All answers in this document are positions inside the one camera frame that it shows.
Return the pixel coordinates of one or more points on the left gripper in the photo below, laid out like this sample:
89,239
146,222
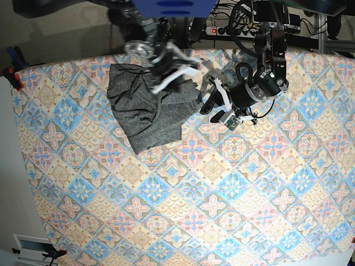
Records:
237,103

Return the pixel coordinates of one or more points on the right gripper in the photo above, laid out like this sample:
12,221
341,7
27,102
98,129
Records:
168,69

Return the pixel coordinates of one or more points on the grey t-shirt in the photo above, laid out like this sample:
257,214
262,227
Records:
149,120

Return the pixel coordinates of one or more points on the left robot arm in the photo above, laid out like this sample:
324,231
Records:
267,81

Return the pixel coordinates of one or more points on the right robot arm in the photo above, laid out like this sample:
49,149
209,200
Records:
156,35

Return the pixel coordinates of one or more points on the patterned tablecloth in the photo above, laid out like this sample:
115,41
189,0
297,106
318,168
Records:
276,192

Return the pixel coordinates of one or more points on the red black clamp upper left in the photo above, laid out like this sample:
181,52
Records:
13,78

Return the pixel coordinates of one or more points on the black orange clamp lower left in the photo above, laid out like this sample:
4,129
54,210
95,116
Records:
52,253

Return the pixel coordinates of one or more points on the white floor vent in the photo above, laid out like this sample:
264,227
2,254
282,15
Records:
32,248

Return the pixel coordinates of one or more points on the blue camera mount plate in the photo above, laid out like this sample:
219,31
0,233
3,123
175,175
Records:
175,8

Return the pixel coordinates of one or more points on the blue black clamp handles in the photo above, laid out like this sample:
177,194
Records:
18,59

